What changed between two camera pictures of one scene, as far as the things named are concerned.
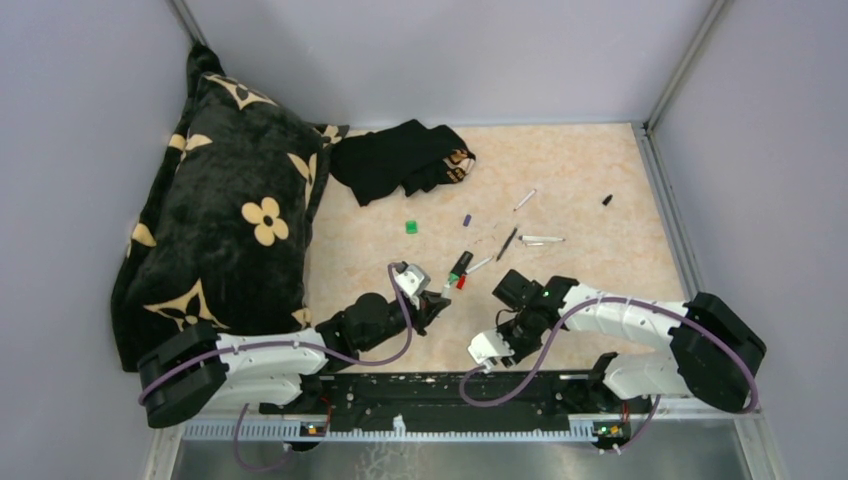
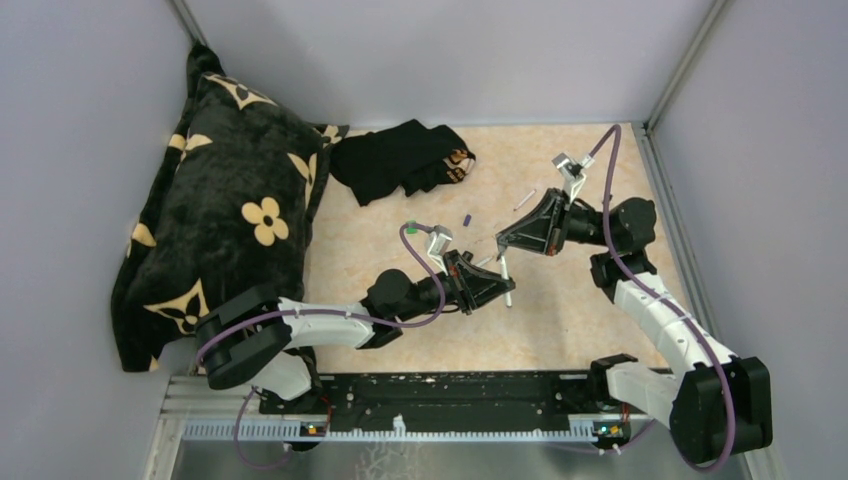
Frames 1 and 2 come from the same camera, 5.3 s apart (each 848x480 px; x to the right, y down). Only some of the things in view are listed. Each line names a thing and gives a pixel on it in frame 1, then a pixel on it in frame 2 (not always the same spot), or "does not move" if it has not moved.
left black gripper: (427, 308) → (457, 282)
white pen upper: (526, 199) does not move
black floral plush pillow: (221, 234) does not move
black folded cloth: (411, 156) does not move
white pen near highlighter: (478, 264) does not move
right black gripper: (519, 351) → (541, 230)
